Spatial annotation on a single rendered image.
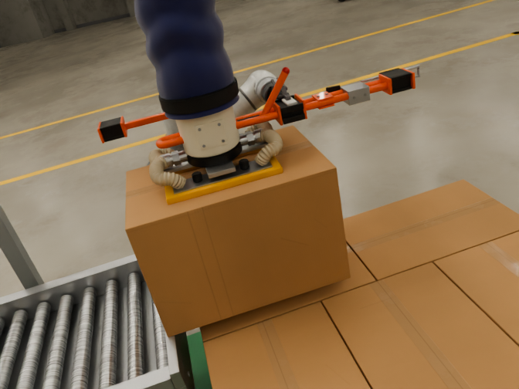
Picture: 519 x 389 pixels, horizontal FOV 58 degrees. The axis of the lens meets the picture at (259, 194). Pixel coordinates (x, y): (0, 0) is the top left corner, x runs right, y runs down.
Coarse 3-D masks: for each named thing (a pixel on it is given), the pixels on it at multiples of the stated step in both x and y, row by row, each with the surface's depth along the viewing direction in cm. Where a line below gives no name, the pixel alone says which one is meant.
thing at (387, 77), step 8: (392, 72) 145; (400, 72) 144; (408, 72) 142; (384, 80) 143; (392, 80) 141; (400, 80) 142; (408, 80) 143; (392, 88) 142; (400, 88) 143; (408, 88) 143
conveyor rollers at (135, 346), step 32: (128, 288) 179; (0, 320) 179; (64, 320) 170; (128, 320) 163; (160, 320) 158; (32, 352) 159; (64, 352) 158; (128, 352) 150; (160, 352) 146; (0, 384) 149; (32, 384) 149
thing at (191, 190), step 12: (240, 168) 135; (252, 168) 135; (264, 168) 133; (276, 168) 133; (192, 180) 136; (204, 180) 134; (216, 180) 132; (228, 180) 132; (240, 180) 132; (252, 180) 132; (168, 192) 133; (180, 192) 131; (192, 192) 130; (204, 192) 131; (168, 204) 130
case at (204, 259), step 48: (288, 144) 151; (144, 192) 140; (240, 192) 128; (288, 192) 130; (336, 192) 134; (144, 240) 126; (192, 240) 129; (240, 240) 133; (288, 240) 137; (336, 240) 141; (192, 288) 136; (240, 288) 140; (288, 288) 145
